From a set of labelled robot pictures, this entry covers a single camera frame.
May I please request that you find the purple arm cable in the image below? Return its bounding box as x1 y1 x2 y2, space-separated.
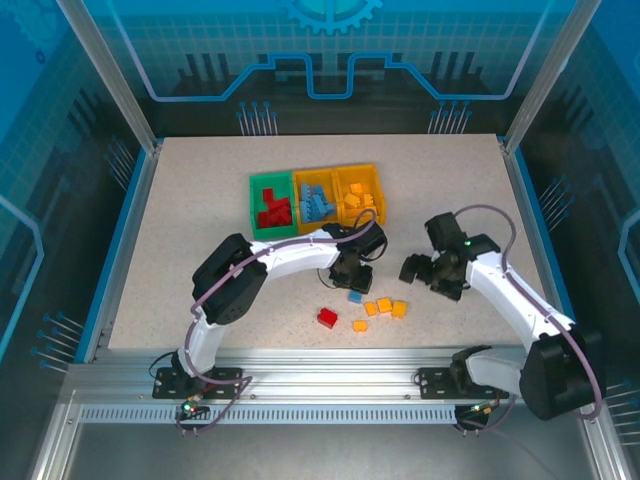
175 208 379 437
451 203 604 437

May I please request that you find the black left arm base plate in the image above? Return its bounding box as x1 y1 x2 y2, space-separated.
151 364 245 400

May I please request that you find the green plastic bin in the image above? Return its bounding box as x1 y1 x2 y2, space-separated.
248 171 299 241

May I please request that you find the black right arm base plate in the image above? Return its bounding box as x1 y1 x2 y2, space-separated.
418 365 507 400

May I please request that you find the aluminium side rail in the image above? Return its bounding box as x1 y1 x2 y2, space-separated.
498 136 592 364
81 141 165 364

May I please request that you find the aluminium front frame rail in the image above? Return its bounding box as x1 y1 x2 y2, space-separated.
64 346 602 407

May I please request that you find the slotted grey cable duct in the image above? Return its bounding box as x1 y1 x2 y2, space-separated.
78 405 461 423

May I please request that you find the yellow plastic bin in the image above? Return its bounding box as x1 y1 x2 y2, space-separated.
333 162 390 228
291 168 342 236

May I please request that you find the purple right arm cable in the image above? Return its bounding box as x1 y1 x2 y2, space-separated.
451 203 604 437

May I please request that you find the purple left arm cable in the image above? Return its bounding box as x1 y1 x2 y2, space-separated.
175 208 379 437

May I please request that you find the right controller board with LEDs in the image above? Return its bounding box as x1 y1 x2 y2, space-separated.
457 398 502 426

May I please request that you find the controller board with leds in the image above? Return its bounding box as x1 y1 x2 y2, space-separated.
457 398 502 426
176 394 212 422

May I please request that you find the aluminium frame post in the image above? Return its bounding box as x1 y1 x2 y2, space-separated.
55 0 164 154
501 0 594 154

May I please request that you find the left controller board with LEDs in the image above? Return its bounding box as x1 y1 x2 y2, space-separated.
176 394 212 422

